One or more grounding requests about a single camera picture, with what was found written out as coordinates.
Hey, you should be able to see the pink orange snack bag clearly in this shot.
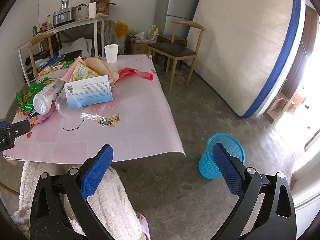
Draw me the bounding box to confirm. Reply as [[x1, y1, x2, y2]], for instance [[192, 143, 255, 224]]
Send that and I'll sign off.
[[16, 102, 56, 125]]

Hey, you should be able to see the green snack bag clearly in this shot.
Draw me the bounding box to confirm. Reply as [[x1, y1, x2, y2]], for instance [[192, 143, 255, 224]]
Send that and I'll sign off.
[[15, 77, 54, 111]]

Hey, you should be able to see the white yogurt drink bottle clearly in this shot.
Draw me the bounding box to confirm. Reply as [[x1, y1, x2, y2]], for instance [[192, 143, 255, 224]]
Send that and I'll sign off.
[[33, 79, 65, 115]]

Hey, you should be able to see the clear plastic cup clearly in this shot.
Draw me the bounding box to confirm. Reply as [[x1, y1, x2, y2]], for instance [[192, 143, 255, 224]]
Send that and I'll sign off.
[[55, 87, 82, 117]]

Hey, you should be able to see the pink sponge cloth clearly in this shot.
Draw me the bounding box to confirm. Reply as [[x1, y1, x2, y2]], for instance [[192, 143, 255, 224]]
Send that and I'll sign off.
[[61, 57, 86, 83]]

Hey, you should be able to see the white blue paper box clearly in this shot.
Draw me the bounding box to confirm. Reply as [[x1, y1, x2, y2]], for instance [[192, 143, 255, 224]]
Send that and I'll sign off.
[[65, 75, 113, 109]]

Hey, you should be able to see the yellow snack packet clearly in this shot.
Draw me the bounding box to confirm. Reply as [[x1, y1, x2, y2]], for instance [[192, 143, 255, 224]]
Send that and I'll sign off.
[[69, 62, 100, 82]]

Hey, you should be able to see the beige paper bag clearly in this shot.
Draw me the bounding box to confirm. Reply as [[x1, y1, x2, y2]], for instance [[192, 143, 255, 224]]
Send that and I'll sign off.
[[84, 57, 119, 84]]

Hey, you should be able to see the red plastic wrapper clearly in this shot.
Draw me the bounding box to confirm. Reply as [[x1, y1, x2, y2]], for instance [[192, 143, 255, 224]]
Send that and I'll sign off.
[[118, 67, 153, 81]]

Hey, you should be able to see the blue plastic trash basket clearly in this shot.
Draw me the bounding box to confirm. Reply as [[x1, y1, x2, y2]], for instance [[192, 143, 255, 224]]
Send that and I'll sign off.
[[198, 133, 245, 180]]

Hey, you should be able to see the white fluffy robe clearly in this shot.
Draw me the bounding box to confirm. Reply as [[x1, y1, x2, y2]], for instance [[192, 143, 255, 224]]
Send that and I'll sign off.
[[12, 161, 146, 239]]

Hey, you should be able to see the row of snack packets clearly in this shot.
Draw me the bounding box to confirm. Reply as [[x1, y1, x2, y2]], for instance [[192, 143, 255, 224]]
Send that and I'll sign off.
[[38, 60, 74, 75]]

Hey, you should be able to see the blue snack bag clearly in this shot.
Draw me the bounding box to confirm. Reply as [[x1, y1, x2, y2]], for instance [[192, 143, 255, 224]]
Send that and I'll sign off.
[[43, 55, 65, 67]]

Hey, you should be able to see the wooden chair behind table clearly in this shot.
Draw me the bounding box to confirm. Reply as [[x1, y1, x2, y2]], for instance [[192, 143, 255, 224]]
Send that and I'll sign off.
[[27, 33, 56, 79]]

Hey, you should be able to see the white paper cup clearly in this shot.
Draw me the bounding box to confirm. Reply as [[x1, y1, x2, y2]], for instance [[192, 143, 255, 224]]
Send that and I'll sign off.
[[104, 44, 119, 63]]

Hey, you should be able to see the white metal shelf table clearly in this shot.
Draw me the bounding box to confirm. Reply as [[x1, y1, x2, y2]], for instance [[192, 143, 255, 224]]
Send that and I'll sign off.
[[15, 14, 107, 86]]

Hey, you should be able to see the steel utensil holder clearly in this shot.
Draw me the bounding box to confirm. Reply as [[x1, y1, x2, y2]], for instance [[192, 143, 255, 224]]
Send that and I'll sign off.
[[61, 0, 69, 10]]

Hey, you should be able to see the white paper towel roll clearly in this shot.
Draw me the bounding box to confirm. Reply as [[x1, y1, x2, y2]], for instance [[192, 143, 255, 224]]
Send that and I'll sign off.
[[88, 2, 97, 18]]

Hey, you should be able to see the yellow plastic bag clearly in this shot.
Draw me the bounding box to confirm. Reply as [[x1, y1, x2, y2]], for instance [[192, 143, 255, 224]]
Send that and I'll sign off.
[[114, 21, 128, 38]]

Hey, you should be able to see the cardboard box on floor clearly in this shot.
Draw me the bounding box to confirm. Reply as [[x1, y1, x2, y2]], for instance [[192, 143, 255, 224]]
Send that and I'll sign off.
[[125, 35, 149, 54]]

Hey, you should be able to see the cardboard box on shelf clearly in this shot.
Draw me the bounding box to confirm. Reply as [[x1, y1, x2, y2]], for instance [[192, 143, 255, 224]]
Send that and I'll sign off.
[[90, 0, 117, 15]]

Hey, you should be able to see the wooden chair black seat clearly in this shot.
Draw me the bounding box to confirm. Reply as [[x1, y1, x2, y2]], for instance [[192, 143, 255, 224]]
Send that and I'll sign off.
[[149, 20, 206, 94]]

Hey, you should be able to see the white mattress blue edge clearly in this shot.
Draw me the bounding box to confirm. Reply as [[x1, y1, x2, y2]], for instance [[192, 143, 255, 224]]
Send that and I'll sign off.
[[194, 0, 304, 119]]

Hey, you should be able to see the grey refrigerator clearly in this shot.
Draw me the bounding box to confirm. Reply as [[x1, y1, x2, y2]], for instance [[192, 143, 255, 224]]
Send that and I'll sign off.
[[153, 0, 199, 35]]

